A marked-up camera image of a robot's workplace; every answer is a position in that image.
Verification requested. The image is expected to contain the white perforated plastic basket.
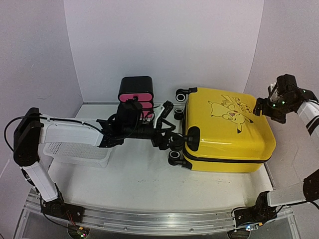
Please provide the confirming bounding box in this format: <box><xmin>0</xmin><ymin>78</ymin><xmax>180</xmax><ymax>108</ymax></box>
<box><xmin>43</xmin><ymin>142</ymin><xmax>115</xmax><ymax>168</ymax></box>

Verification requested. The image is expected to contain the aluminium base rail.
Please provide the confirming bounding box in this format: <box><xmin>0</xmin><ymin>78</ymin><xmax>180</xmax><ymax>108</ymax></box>
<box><xmin>13</xmin><ymin>189</ymin><xmax>299</xmax><ymax>239</ymax></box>

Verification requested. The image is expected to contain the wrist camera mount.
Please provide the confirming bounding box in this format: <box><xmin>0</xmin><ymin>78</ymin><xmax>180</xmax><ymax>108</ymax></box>
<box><xmin>268</xmin><ymin>74</ymin><xmax>297</xmax><ymax>102</ymax></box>
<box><xmin>115</xmin><ymin>97</ymin><xmax>173</xmax><ymax>130</ymax></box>

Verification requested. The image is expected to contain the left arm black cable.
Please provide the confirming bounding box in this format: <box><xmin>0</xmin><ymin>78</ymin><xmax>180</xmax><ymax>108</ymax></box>
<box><xmin>3</xmin><ymin>117</ymin><xmax>30</xmax><ymax>155</ymax></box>

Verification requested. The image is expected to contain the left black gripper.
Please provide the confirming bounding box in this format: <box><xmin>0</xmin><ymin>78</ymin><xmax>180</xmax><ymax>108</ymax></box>
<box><xmin>124</xmin><ymin>120</ymin><xmax>185</xmax><ymax>151</ymax></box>

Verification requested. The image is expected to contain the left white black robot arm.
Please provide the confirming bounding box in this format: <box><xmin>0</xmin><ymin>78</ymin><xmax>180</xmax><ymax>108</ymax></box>
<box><xmin>10</xmin><ymin>103</ymin><xmax>186</xmax><ymax>222</ymax></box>

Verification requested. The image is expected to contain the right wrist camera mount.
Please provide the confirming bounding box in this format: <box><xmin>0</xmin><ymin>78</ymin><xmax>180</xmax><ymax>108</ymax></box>
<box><xmin>268</xmin><ymin>74</ymin><xmax>297</xmax><ymax>102</ymax></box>

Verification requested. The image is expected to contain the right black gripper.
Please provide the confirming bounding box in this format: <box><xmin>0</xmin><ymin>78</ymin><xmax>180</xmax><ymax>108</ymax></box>
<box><xmin>252</xmin><ymin>97</ymin><xmax>293</xmax><ymax>123</ymax></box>

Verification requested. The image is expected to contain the black pink drawer organizer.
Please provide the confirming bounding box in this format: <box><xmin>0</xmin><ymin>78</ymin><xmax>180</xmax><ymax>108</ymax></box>
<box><xmin>118</xmin><ymin>76</ymin><xmax>154</xmax><ymax>120</ymax></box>

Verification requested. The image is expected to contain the small green circuit board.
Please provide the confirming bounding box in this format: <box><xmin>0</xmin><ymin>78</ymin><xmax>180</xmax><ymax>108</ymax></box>
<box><xmin>70</xmin><ymin>229</ymin><xmax>89</xmax><ymax>239</ymax></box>

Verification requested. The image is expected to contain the yellow Pikachu hard-shell suitcase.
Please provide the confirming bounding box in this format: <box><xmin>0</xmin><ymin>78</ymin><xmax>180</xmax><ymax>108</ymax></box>
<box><xmin>168</xmin><ymin>87</ymin><xmax>276</xmax><ymax>173</ymax></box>

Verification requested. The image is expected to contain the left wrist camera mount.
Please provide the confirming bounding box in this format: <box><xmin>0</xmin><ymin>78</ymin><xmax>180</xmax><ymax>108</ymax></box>
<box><xmin>115</xmin><ymin>97</ymin><xmax>173</xmax><ymax>130</ymax></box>

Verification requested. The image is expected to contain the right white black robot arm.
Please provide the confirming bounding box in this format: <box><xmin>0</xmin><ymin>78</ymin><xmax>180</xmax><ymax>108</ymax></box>
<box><xmin>230</xmin><ymin>85</ymin><xmax>319</xmax><ymax>231</ymax></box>

